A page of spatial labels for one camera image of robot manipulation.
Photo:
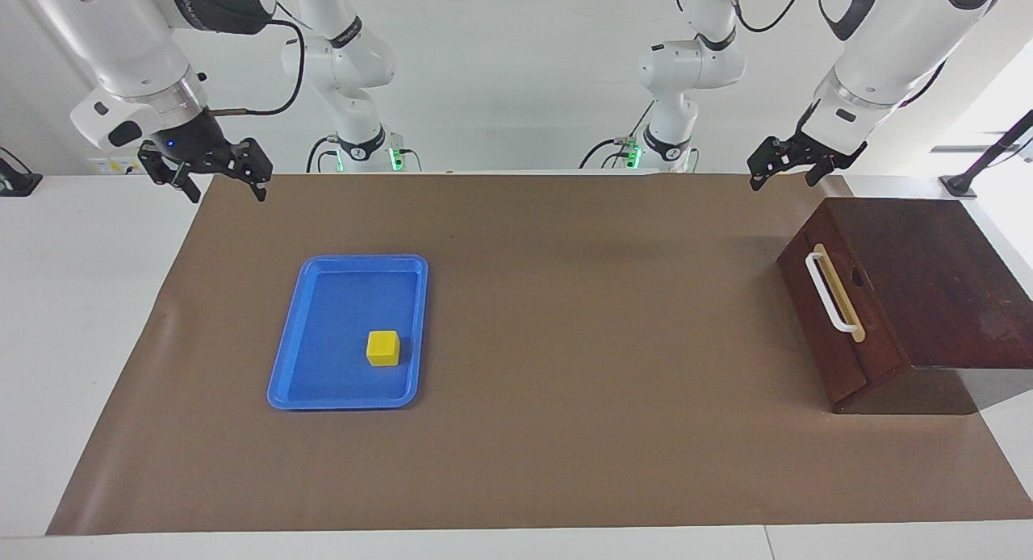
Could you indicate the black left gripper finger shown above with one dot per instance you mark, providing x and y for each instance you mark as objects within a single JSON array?
[
  {"x": 819, "y": 173},
  {"x": 771, "y": 156}
]

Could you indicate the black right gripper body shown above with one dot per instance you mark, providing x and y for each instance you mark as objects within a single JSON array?
[{"x": 198, "y": 144}]

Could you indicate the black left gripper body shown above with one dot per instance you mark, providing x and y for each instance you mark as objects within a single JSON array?
[{"x": 827, "y": 152}]

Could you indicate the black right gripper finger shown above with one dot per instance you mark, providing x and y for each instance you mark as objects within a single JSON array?
[
  {"x": 257, "y": 165},
  {"x": 161, "y": 165}
]

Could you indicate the dark wooden drawer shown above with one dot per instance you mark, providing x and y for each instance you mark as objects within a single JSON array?
[{"x": 815, "y": 318}]

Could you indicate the yellow cube block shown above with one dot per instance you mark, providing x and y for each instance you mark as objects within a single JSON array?
[{"x": 382, "y": 348}]

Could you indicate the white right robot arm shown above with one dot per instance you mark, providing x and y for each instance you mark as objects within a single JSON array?
[{"x": 121, "y": 43}]

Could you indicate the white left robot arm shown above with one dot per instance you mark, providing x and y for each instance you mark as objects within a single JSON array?
[{"x": 888, "y": 52}]

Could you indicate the green lit base connector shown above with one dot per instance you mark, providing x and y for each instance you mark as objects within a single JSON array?
[
  {"x": 396, "y": 158},
  {"x": 632, "y": 152}
]

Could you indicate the blue plastic tray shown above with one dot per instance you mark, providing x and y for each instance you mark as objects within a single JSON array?
[{"x": 339, "y": 318}]

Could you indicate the dark brown wooden cabinet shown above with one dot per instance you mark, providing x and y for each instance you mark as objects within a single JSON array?
[{"x": 952, "y": 286}]

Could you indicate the brown table mat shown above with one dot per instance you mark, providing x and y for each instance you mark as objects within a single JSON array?
[{"x": 565, "y": 382}]

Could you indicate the white wall socket box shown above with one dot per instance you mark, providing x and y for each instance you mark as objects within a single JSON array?
[{"x": 113, "y": 166}]

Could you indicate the black table mount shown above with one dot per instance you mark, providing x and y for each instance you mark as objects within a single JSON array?
[{"x": 16, "y": 181}]

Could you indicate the black camera stand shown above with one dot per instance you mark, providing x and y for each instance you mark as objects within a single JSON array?
[{"x": 989, "y": 152}]

